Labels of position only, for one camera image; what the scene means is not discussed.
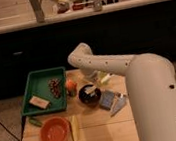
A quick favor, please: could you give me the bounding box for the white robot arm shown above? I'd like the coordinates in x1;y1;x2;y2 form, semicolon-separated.
67;42;176;141

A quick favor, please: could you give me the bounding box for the dark purple bowl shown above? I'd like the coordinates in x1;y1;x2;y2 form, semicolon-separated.
78;84;102;106

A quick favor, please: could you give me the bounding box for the orange plastic bowl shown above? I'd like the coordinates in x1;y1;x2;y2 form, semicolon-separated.
39;116;70;141

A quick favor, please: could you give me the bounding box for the orange carrot toy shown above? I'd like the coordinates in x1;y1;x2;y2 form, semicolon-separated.
65;79;77;97

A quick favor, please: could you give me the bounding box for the blue sponge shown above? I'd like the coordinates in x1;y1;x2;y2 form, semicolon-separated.
99;90;115;110

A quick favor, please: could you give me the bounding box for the bunch of dark grapes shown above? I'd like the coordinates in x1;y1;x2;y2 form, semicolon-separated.
48;78;61;99

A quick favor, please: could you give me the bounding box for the grey metal spatula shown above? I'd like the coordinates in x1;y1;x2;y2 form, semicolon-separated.
110;94;128;117

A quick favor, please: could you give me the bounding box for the yellow corn cob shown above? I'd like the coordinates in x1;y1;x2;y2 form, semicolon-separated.
70;115;79;141

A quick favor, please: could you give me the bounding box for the green plastic tray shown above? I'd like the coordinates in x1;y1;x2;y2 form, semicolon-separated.
21;66;67;116

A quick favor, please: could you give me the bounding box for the beige sponge block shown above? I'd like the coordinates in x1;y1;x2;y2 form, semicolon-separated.
29;96;50;109

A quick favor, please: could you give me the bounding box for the green cucumber piece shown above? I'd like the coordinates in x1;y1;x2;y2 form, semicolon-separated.
29;118;42;127

